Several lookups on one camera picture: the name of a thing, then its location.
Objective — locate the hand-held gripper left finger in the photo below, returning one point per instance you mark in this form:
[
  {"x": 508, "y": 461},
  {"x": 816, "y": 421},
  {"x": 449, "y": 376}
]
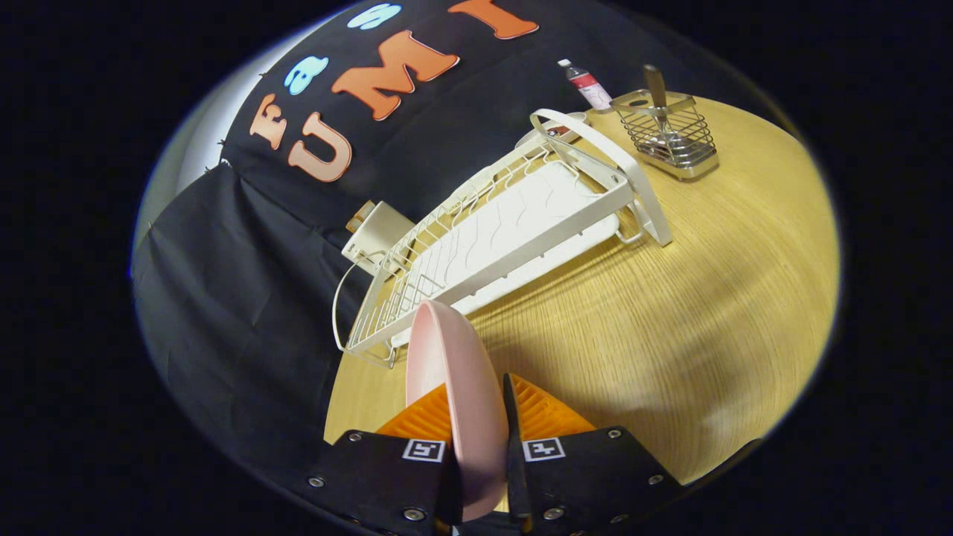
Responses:
[{"x": 387, "y": 476}]

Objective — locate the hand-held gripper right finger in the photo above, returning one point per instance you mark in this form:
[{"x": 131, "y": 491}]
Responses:
[{"x": 573, "y": 476}]

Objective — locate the pink plate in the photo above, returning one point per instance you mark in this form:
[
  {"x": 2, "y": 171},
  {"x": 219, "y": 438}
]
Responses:
[{"x": 461, "y": 387}]

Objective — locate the cream toaster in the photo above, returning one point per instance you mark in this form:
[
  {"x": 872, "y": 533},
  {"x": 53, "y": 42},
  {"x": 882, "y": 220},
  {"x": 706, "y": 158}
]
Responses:
[{"x": 376, "y": 234}]

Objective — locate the black backdrop cloth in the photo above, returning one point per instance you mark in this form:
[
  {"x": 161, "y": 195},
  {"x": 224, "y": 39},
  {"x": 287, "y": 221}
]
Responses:
[{"x": 223, "y": 298}]

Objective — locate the toasted bread slice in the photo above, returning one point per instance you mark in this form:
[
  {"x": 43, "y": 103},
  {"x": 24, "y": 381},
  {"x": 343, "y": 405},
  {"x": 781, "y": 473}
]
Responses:
[
  {"x": 365, "y": 209},
  {"x": 355, "y": 221}
]

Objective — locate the clear bottle with red label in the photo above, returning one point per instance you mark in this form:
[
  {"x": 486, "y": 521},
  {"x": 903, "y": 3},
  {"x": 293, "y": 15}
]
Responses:
[{"x": 592, "y": 88}]

